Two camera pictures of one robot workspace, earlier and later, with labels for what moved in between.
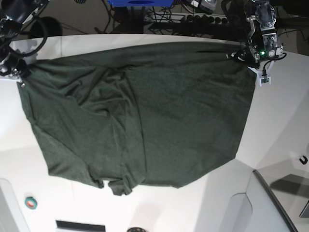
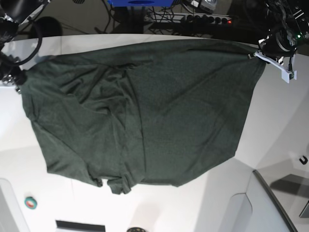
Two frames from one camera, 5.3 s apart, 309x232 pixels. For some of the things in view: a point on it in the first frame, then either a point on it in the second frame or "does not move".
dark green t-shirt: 124,115 does not move
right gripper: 253,55 to 278,48
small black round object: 136,229 does not move
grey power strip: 187,18 does not move
